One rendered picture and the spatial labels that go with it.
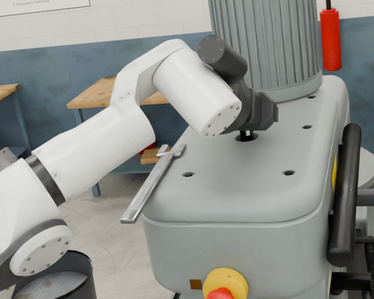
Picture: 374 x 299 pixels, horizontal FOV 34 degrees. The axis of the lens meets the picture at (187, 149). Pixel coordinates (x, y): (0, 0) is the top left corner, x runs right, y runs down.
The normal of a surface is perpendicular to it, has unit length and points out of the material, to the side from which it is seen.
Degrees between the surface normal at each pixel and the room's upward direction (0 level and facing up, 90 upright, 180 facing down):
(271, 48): 90
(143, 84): 128
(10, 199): 58
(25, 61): 90
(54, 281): 0
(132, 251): 0
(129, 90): 42
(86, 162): 75
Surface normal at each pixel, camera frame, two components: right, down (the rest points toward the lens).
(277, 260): -0.18, 0.40
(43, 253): 0.62, 0.70
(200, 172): -0.15, -0.92
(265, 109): -0.38, -0.11
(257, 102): 0.92, 0.00
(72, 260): -0.39, 0.34
